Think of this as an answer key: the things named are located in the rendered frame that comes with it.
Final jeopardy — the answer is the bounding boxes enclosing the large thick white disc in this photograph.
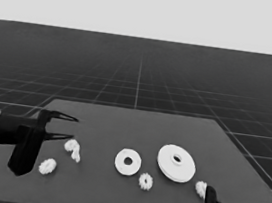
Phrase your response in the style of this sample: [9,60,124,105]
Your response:
[154,142,199,186]

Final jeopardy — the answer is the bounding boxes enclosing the small white toothed gear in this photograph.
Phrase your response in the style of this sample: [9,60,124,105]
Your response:
[137,171,155,192]

